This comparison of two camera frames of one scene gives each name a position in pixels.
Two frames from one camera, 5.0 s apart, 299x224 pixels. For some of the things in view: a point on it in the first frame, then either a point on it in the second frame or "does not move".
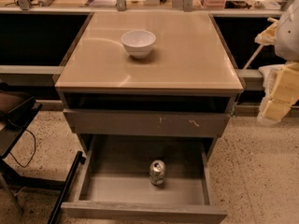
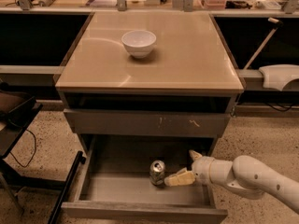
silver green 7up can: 158,172 does not move
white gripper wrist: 288,35 to 202,167
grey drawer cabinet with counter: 149,85 does not move
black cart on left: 16,110 does not move
